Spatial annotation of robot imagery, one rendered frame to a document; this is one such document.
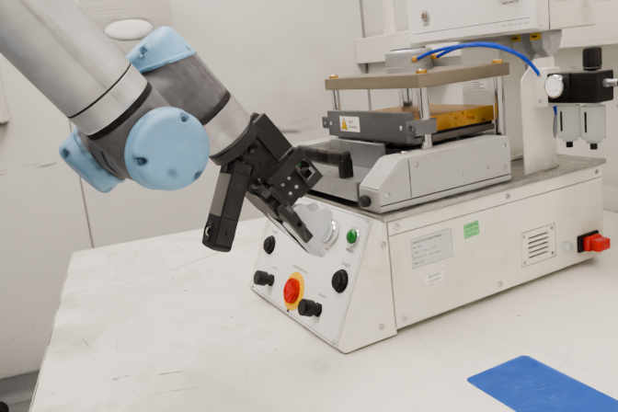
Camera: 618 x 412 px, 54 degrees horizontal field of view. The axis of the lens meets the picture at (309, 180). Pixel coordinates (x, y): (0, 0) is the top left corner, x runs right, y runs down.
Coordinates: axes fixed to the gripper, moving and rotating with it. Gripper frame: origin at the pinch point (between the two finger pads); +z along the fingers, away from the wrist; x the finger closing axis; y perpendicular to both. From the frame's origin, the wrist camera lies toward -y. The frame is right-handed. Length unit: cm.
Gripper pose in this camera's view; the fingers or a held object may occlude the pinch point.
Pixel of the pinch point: (313, 253)
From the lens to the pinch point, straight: 83.7
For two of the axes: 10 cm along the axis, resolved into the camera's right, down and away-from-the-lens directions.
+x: -4.8, -1.2, 8.7
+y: 6.5, -7.1, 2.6
